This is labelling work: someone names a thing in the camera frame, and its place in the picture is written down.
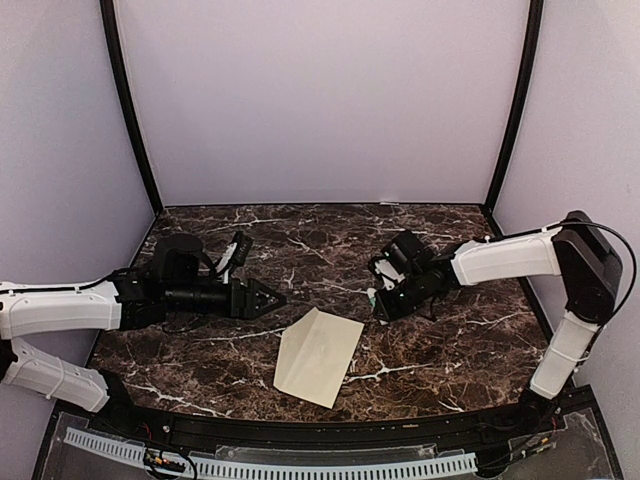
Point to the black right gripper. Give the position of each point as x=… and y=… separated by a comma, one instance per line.
x=389, y=311

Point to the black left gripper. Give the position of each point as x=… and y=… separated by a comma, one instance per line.
x=249, y=304

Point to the green white glue stick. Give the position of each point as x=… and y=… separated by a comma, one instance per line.
x=371, y=294

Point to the cream paper envelope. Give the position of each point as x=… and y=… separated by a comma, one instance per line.
x=314, y=355

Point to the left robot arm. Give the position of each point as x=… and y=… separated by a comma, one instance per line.
x=180, y=277

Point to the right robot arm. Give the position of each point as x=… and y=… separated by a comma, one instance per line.
x=575, y=249

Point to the black curved front rail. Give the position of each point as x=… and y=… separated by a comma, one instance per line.
x=481, y=428

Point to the white slotted cable duct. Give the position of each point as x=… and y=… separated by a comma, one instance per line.
x=255, y=463

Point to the right black frame post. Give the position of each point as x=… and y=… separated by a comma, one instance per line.
x=524, y=75

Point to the black frame post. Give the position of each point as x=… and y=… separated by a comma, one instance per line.
x=524, y=75
x=119, y=72

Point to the left black frame post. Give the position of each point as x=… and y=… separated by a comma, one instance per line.
x=119, y=72

